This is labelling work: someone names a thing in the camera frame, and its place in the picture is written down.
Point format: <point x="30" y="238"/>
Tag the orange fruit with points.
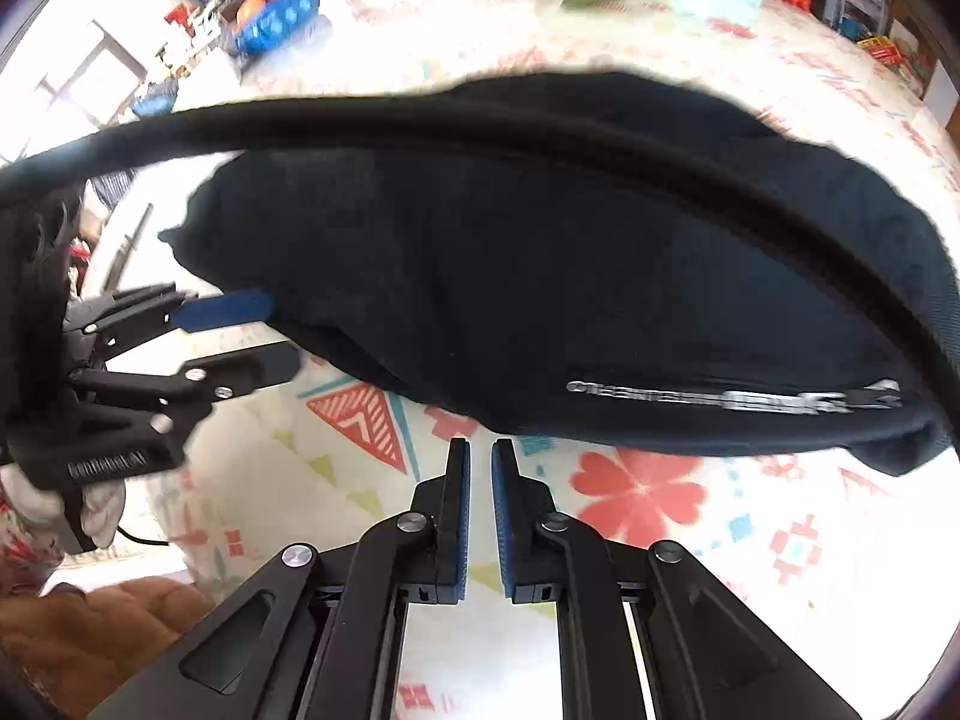
<point x="247" y="10"/>

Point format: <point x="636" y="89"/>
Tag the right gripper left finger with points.
<point x="316" y="634"/>

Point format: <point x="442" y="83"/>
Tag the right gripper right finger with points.
<point x="643" y="632"/>

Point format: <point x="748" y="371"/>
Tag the black pants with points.
<point x="600" y="257"/>

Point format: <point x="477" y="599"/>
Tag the patterned tablecloth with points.
<point x="854" y="568"/>

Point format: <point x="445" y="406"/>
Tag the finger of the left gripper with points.
<point x="112" y="324"/>
<point x="96" y="392"/>

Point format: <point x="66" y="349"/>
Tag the white gloved left hand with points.
<point x="83" y="520"/>

